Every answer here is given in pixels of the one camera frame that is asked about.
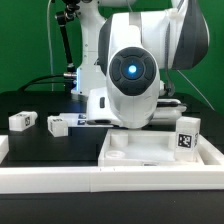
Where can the white U-shaped fence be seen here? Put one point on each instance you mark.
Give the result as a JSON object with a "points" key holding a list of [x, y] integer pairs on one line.
{"points": [[209, 175]]}

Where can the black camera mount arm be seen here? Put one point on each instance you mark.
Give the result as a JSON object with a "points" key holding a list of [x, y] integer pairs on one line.
{"points": [[63, 17]]}

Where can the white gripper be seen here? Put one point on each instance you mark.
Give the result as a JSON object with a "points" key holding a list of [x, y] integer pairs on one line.
{"points": [[99, 111]]}

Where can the white sheet with markers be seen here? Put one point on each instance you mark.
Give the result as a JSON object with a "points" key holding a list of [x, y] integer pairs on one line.
{"points": [[74, 119]]}

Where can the white square table top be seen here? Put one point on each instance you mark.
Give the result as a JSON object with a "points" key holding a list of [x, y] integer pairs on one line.
{"points": [[142, 148]]}

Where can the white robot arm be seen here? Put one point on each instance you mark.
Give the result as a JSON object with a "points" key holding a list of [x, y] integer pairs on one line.
{"points": [[124, 54]]}

